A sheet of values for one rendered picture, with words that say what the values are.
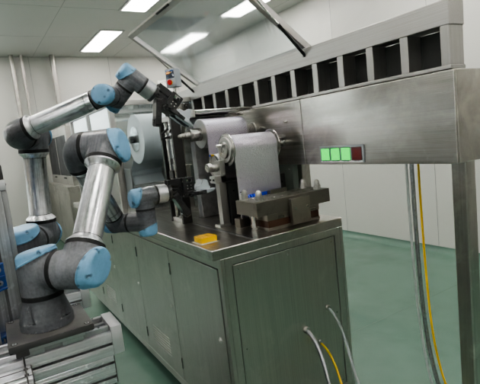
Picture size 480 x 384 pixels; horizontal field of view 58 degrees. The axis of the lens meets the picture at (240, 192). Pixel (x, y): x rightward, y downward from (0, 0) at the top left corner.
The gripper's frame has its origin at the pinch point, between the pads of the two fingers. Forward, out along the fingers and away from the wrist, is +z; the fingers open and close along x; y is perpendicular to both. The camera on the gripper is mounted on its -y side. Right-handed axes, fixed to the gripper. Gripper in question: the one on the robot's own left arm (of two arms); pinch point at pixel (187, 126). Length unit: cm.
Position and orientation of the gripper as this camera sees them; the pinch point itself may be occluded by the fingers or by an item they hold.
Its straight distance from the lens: 190.4
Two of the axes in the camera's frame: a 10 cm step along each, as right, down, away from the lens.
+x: -5.3, -0.5, 8.5
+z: 7.2, 5.1, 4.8
